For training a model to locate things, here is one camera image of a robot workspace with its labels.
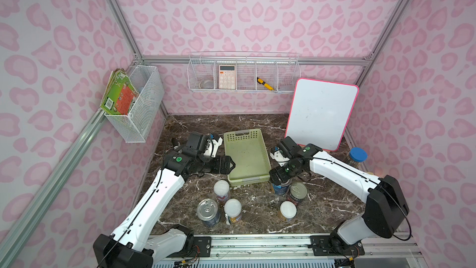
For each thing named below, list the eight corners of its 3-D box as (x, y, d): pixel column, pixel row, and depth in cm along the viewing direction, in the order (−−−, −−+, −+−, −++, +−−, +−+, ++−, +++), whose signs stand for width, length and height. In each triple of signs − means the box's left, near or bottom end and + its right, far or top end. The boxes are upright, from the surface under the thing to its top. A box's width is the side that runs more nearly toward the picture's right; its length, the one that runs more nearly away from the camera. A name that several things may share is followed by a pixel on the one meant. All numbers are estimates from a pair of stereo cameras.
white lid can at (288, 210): (279, 221, 81) (282, 216, 75) (278, 206, 85) (280, 200, 80) (294, 221, 81) (297, 216, 75) (292, 206, 85) (295, 200, 80)
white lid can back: (216, 205, 86) (212, 195, 77) (217, 190, 90) (214, 180, 81) (230, 205, 86) (228, 195, 77) (230, 190, 90) (228, 180, 81)
